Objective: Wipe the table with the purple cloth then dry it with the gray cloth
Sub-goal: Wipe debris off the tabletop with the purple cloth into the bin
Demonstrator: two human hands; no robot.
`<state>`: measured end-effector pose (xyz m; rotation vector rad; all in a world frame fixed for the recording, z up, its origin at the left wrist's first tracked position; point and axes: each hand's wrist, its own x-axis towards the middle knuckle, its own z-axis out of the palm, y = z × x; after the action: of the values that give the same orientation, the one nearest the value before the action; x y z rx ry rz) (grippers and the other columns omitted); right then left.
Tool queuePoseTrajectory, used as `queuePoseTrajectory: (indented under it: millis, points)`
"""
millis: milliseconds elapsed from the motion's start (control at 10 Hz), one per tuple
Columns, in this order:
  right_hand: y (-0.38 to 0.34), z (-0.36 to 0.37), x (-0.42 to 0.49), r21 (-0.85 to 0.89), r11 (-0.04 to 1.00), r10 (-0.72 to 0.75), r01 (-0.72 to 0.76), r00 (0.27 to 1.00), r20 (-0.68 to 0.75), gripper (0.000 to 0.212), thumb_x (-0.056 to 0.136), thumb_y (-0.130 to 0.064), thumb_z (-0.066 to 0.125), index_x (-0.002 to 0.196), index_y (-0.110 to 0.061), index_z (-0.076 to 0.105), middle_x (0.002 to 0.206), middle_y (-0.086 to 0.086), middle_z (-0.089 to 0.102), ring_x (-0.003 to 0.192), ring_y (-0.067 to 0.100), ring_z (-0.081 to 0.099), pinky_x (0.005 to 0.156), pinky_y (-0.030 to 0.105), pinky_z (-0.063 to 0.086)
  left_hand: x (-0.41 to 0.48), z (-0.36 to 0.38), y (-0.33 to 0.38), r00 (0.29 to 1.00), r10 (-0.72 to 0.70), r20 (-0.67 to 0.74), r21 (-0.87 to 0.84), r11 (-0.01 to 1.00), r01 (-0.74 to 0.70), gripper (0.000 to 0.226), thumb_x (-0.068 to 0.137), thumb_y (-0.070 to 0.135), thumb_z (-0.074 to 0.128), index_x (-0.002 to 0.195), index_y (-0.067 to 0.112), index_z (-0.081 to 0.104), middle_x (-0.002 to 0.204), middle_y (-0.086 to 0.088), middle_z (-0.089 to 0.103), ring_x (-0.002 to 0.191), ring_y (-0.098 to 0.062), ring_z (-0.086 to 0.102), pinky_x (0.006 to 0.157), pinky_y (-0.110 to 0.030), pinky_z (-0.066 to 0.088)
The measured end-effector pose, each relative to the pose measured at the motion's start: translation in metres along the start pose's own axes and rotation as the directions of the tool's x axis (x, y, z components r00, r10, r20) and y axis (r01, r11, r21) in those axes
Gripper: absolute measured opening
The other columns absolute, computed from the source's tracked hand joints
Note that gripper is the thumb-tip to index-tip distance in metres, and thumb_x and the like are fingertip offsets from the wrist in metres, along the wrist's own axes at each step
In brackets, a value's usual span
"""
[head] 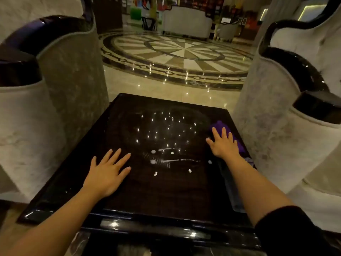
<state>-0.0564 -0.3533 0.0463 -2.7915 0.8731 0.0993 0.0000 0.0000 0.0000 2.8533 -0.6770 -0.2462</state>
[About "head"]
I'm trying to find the person's right hand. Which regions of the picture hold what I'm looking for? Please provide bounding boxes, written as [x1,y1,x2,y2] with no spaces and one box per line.
[205,127,240,160]

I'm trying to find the person's left hand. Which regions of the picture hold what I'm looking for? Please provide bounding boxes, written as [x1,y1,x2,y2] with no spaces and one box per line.
[82,148,132,199]

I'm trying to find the purple cloth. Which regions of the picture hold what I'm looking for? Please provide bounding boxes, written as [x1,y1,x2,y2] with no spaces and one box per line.
[209,120,247,155]

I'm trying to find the gray cloth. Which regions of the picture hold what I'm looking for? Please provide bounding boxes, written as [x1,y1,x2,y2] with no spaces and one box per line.
[217,156,256,213]

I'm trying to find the person's left forearm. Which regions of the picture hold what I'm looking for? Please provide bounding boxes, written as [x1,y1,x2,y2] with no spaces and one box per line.
[5,187,103,256]

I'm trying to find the person's right forearm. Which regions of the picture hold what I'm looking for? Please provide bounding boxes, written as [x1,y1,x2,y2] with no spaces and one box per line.
[226,154,293,227]

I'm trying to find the scattered white crumbs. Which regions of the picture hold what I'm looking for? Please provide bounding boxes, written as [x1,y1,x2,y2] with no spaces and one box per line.
[150,148,213,177]

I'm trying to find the beige velvet sofa, black trim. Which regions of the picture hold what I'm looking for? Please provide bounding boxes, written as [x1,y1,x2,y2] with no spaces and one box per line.
[232,0,341,234]
[0,0,110,203]

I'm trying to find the black sleeve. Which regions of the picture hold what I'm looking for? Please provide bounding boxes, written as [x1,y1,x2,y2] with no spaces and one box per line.
[254,206,341,256]

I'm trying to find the small white lobby armchair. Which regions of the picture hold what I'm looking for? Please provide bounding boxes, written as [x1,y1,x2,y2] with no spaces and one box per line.
[217,21,240,42]

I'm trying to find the white tufted lobby sofa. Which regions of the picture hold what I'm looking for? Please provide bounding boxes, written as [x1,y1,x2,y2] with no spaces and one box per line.
[162,6,213,39]

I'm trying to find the black lobby side table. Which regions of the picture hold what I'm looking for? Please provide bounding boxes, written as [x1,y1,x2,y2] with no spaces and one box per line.
[140,16,158,31]

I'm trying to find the green box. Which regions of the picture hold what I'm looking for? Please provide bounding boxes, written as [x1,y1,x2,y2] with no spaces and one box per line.
[130,6,143,21]

